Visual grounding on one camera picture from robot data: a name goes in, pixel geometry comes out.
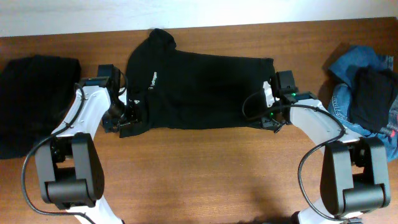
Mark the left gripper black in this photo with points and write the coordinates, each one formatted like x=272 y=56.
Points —
x=135 y=116

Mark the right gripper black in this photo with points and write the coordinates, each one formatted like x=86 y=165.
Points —
x=267 y=121

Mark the black t-shirt with logo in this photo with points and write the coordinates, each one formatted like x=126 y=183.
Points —
x=169 y=88

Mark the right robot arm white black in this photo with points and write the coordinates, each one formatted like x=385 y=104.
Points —
x=354 y=178

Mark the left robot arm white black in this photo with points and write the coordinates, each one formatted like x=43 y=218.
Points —
x=69 y=170

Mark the blue denim jeans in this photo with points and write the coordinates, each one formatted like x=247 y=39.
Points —
x=342 y=65

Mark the folded black garment left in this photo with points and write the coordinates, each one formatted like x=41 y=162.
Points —
x=35 y=94

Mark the dark garment on jeans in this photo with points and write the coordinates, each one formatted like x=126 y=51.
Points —
x=374 y=93

